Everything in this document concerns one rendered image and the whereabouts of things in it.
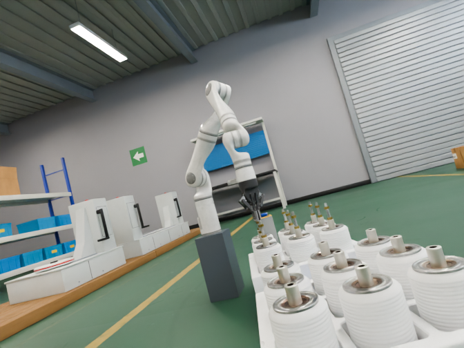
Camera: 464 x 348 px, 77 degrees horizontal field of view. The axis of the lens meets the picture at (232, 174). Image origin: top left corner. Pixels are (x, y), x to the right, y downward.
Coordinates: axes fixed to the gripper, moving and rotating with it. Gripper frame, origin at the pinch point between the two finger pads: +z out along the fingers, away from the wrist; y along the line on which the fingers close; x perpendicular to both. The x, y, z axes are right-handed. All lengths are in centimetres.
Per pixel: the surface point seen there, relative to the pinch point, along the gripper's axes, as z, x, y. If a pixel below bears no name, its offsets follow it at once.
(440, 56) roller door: -163, 34, 606
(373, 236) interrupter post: 8, -49, -11
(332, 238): 12.4, -26.4, 5.4
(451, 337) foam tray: 17, -67, -34
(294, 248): 12.6, -17.3, -3.8
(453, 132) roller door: -18, 49, 594
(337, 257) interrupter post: 8, -49, -28
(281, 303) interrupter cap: 10, -47, -45
